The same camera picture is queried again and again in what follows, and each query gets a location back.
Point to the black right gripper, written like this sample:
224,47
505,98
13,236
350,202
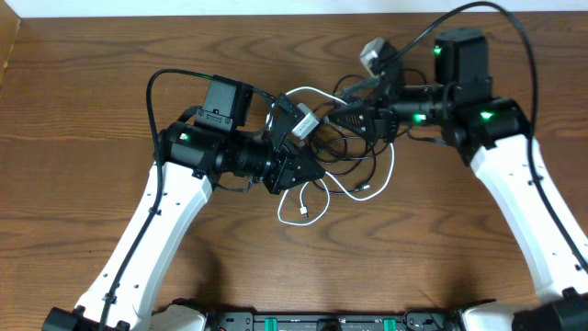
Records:
377,119

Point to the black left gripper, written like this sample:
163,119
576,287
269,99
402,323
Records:
290,170

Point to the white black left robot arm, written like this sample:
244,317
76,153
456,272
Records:
239,129

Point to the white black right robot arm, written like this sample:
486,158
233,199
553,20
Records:
493,137

